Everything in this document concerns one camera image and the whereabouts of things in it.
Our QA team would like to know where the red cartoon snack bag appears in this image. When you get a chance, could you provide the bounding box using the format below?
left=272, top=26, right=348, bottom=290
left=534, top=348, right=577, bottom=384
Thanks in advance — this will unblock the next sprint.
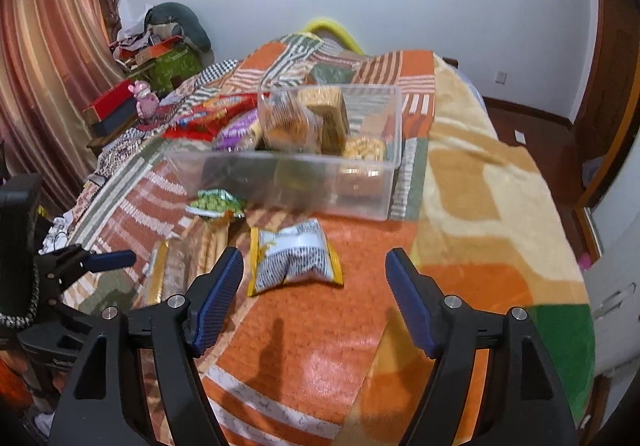
left=163, top=93, right=257, bottom=143

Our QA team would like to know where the puffed snack clear pack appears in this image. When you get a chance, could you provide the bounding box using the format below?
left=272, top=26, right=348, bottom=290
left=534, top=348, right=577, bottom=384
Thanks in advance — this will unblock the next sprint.
left=335, top=135, right=386, bottom=197

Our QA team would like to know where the orange bread clear pack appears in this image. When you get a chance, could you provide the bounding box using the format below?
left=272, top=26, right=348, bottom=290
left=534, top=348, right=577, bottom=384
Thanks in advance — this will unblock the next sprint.
left=257, top=88, right=323, bottom=154

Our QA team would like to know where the long biscuit gold pack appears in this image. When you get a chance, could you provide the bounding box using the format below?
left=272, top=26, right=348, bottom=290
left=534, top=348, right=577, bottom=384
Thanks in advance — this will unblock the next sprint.
left=141, top=214, right=231, bottom=306

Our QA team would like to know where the red and black box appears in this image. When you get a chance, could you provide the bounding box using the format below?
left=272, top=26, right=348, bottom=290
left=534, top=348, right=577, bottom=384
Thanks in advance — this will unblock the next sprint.
left=82, top=79, right=137, bottom=137

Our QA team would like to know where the orange beige fleece blanket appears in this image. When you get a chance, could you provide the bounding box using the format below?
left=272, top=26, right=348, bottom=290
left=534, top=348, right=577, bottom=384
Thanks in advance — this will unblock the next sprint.
left=332, top=54, right=594, bottom=445

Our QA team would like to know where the pink plush toy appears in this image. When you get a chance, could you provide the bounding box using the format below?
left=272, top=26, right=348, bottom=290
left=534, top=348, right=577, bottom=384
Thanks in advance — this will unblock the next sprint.
left=128, top=80, right=160, bottom=122

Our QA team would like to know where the green pea snack bag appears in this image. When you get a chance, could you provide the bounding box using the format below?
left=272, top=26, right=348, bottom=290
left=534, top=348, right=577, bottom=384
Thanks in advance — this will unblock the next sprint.
left=186, top=188, right=245, bottom=220

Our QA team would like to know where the green gift box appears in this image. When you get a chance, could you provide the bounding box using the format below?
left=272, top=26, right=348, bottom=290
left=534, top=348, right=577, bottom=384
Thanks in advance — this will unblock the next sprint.
left=148, top=44, right=202, bottom=95

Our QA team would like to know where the striped orange curtain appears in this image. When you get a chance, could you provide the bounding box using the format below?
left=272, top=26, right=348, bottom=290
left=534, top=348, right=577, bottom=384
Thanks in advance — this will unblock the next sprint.
left=1, top=0, right=122, bottom=212

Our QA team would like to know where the white yellow patterned snack bag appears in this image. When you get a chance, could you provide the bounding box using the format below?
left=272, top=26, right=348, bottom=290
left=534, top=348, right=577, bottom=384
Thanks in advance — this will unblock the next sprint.
left=247, top=218, right=344, bottom=296

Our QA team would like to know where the purple snack bag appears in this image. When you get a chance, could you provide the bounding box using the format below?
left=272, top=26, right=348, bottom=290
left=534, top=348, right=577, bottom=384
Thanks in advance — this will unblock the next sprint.
left=212, top=109, right=262, bottom=152

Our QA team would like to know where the dark green pillow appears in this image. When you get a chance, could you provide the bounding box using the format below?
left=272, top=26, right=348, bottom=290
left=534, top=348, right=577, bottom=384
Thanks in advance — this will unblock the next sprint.
left=144, top=2, right=212, bottom=53

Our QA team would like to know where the patchwork quilt bedspread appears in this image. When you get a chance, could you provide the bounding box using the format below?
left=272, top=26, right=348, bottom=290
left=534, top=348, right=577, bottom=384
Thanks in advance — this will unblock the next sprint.
left=67, top=33, right=442, bottom=445

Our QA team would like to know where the clear plastic storage bin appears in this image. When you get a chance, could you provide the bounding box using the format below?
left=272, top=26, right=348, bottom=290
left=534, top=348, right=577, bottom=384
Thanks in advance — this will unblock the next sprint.
left=165, top=84, right=402, bottom=221

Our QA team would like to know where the tan wafer biscuit pack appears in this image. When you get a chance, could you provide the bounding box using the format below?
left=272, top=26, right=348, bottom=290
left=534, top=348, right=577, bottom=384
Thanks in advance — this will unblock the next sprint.
left=297, top=85, right=349, bottom=154

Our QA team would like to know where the white wall socket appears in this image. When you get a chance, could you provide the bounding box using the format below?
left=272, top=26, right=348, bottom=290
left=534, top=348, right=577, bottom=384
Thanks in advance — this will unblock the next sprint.
left=495, top=71, right=506, bottom=84

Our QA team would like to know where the yellow tube bed frame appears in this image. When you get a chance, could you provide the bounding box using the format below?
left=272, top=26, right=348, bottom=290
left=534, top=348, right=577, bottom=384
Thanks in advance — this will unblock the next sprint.
left=302, top=17, right=364, bottom=55

